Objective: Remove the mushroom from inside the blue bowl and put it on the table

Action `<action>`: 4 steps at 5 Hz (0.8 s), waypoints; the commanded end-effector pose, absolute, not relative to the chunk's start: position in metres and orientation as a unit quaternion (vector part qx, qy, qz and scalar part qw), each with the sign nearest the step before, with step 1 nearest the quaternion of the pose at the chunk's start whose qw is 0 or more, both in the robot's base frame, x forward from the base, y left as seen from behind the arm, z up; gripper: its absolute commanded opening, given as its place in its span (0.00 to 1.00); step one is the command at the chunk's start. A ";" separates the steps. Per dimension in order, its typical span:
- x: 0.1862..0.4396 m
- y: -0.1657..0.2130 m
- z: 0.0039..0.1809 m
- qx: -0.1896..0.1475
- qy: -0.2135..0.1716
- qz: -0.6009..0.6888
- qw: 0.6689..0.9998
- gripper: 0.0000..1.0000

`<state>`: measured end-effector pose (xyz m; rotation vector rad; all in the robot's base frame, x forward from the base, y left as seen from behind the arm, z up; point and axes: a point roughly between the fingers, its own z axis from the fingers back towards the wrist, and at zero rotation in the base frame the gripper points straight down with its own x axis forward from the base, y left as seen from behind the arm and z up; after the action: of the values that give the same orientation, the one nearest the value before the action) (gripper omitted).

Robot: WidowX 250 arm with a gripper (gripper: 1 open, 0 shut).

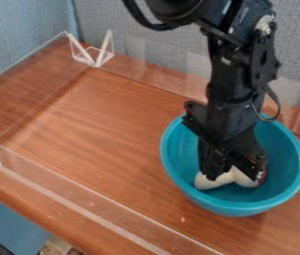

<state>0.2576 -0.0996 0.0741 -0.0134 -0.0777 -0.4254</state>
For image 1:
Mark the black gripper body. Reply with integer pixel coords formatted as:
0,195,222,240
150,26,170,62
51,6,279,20
182,90,266,163

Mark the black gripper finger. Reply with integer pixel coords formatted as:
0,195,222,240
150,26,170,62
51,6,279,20
196,140,231,181
230,154,266,182

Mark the white brown toy mushroom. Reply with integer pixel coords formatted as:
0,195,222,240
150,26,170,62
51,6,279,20
192,166,266,190

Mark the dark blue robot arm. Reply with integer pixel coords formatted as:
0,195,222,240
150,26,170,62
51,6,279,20
121,0,281,185

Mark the blue plastic bowl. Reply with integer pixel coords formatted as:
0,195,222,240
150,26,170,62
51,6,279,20
159,115,300,217

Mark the clear acrylic back barrier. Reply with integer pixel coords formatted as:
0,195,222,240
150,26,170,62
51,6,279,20
103,33,300,134

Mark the clear acrylic barrier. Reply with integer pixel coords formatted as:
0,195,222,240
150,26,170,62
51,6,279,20
0,145,222,255
103,33,300,134
0,32,87,136

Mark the clear acrylic front barrier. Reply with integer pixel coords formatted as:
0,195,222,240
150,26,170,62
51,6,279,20
0,145,222,255

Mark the clear acrylic left barrier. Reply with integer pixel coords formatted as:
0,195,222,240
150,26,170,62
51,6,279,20
0,32,87,136

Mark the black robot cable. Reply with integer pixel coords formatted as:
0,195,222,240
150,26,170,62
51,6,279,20
249,85,282,124

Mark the clear acrylic corner bracket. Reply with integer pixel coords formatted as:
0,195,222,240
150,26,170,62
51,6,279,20
65,30,115,68

